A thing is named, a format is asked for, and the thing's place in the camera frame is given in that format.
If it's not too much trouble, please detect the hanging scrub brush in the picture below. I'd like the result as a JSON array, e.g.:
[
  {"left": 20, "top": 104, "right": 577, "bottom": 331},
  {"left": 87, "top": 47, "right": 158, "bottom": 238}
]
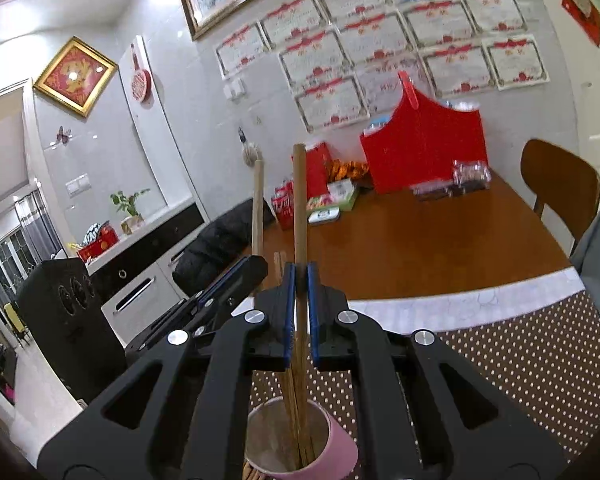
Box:
[{"left": 238, "top": 127, "right": 262, "bottom": 167}]

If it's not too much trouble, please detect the red felt bag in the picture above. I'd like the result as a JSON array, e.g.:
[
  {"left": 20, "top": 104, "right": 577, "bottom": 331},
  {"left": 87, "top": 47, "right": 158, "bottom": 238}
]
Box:
[{"left": 360, "top": 70, "right": 489, "bottom": 194}]

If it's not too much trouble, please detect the brown polka dot placemat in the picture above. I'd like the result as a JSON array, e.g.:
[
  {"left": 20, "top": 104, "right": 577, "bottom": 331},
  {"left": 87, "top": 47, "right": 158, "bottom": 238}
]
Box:
[{"left": 229, "top": 288, "right": 600, "bottom": 480}]

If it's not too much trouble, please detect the red container on cabinet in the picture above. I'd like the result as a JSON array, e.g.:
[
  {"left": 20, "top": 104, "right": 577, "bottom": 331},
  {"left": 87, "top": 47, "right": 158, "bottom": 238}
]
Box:
[{"left": 68, "top": 222, "right": 119, "bottom": 263}]

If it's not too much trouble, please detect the pink cylindrical cup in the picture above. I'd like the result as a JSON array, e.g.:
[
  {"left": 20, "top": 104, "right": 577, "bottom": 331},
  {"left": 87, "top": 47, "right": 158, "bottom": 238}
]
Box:
[{"left": 245, "top": 396, "right": 358, "bottom": 480}]

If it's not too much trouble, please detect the white sideboard cabinet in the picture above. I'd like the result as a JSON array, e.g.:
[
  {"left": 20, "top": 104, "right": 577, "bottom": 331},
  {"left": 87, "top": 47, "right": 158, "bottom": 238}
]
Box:
[{"left": 86, "top": 198, "right": 208, "bottom": 346}]

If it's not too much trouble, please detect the wooden chopsticks pile on mat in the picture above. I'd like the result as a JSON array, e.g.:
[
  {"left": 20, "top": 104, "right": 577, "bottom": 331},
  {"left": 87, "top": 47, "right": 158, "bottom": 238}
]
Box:
[{"left": 242, "top": 462, "right": 266, "bottom": 480}]

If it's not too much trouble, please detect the white small device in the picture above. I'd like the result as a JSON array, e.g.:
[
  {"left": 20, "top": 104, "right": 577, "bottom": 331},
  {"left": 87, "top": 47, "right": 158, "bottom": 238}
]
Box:
[{"left": 308, "top": 207, "right": 341, "bottom": 226}]

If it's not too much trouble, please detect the black jacket on chair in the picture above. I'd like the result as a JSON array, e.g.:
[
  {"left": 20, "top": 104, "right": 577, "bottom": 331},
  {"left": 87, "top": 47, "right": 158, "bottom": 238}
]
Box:
[{"left": 172, "top": 198, "right": 253, "bottom": 297}]

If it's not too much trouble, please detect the small potted plant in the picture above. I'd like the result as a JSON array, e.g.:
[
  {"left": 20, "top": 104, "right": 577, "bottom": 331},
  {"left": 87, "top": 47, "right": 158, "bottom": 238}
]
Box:
[{"left": 109, "top": 188, "right": 149, "bottom": 235}]

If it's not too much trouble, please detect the red soda can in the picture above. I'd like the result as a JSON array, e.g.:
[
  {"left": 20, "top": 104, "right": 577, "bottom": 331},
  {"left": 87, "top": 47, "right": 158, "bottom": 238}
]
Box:
[{"left": 271, "top": 180, "right": 294, "bottom": 231}]

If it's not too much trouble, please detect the brown wooden chair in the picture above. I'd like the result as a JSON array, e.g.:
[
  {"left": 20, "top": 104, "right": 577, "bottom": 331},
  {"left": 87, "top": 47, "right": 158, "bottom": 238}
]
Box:
[{"left": 520, "top": 139, "right": 600, "bottom": 250}]

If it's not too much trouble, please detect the wooden chopstick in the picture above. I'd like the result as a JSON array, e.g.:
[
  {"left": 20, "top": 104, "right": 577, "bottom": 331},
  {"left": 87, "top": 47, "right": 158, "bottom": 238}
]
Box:
[
  {"left": 292, "top": 144, "right": 314, "bottom": 467},
  {"left": 251, "top": 158, "right": 264, "bottom": 256}
]

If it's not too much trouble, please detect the red diamond door decoration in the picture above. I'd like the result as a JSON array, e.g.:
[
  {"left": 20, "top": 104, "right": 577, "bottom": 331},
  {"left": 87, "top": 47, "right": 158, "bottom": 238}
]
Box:
[{"left": 562, "top": 0, "right": 600, "bottom": 47}]

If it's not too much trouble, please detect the packaged snack bag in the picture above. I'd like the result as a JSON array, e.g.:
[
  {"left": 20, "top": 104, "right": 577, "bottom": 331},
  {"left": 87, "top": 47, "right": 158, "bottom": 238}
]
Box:
[{"left": 411, "top": 160, "right": 492, "bottom": 200}]

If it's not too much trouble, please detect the orange snack packet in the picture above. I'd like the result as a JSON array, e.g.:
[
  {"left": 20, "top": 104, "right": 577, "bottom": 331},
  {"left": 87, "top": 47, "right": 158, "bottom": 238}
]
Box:
[{"left": 327, "top": 159, "right": 370, "bottom": 183}]

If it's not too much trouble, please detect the red tall box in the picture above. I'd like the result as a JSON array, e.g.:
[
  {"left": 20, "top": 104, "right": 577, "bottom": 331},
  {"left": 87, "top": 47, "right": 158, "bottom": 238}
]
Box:
[{"left": 306, "top": 142, "right": 332, "bottom": 198}]

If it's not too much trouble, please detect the green flat box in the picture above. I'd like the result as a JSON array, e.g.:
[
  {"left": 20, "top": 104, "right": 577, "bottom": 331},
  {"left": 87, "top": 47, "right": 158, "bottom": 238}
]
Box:
[{"left": 306, "top": 179, "right": 358, "bottom": 212}]

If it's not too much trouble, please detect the red round wall ornament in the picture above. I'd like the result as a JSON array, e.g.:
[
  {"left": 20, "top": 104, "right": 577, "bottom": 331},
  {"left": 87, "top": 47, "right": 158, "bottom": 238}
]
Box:
[{"left": 131, "top": 44, "right": 152, "bottom": 104}]

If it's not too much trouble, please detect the gold framed red picture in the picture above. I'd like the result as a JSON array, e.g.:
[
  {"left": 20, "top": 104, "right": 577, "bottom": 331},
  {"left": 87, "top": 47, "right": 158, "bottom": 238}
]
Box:
[{"left": 33, "top": 36, "right": 118, "bottom": 118}]

